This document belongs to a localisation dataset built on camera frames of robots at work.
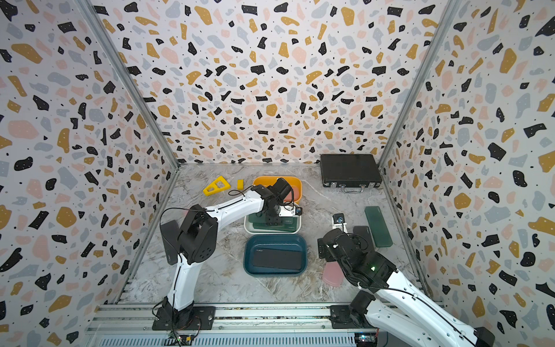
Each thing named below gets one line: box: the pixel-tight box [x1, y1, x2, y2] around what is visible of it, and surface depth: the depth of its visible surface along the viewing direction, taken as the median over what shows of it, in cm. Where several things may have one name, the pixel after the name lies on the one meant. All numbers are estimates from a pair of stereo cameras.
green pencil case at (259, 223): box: [248, 213, 298, 233], surface depth 97 cm
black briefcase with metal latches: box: [320, 153, 383, 194], surface depth 123 cm
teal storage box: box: [242, 234, 308, 277], surface depth 89 cm
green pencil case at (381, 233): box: [364, 205, 394, 248], surface depth 97 cm
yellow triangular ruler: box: [203, 175, 232, 196], surface depth 114 cm
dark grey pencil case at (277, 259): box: [252, 248, 303, 271], surface depth 89 cm
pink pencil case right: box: [322, 260, 345, 287], surface depth 85 cm
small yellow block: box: [236, 179, 245, 191], surface depth 115 cm
